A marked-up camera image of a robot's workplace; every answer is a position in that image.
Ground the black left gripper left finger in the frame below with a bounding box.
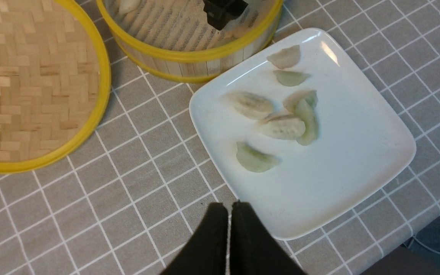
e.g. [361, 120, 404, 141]
[161, 202, 228, 275]

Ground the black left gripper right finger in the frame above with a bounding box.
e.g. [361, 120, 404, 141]
[229, 202, 305, 275]

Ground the white dumpling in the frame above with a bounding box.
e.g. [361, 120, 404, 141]
[224, 92, 274, 120]
[118, 0, 141, 15]

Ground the small green dumpling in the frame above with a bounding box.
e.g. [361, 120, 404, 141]
[273, 70, 311, 87]

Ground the white dumpling plate centre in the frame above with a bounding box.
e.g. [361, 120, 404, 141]
[258, 114, 306, 140]

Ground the pale dumpling plate back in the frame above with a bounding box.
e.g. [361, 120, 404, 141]
[267, 45, 301, 70]

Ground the green dumpling front left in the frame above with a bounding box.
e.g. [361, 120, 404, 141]
[236, 141, 280, 173]

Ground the bamboo steamer basket yellow rim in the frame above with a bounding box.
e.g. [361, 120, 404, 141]
[97, 0, 283, 83]

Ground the woven bamboo steamer lid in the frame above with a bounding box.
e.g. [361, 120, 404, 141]
[0, 0, 111, 174]

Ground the white dumpling in steamer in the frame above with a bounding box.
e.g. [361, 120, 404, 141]
[118, 0, 141, 15]

